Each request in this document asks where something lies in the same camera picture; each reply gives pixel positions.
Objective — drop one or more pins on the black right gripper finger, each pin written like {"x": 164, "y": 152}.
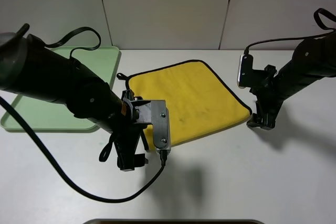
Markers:
{"x": 268, "y": 123}
{"x": 255, "y": 121}

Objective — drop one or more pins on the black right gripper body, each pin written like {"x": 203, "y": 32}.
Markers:
{"x": 265, "y": 87}

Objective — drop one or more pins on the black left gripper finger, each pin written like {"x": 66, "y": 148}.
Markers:
{"x": 140, "y": 160}
{"x": 125, "y": 160}

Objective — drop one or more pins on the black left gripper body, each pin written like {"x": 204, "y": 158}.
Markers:
{"x": 131, "y": 130}

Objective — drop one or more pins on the yellow towel with black trim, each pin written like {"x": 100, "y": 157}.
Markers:
{"x": 199, "y": 102}

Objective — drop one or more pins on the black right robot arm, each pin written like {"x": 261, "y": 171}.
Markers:
{"x": 312, "y": 60}

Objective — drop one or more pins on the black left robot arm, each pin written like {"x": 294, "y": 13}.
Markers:
{"x": 31, "y": 68}

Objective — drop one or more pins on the green plastic tray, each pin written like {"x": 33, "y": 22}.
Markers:
{"x": 48, "y": 117}

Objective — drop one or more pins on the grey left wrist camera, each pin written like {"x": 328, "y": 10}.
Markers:
{"x": 161, "y": 125}

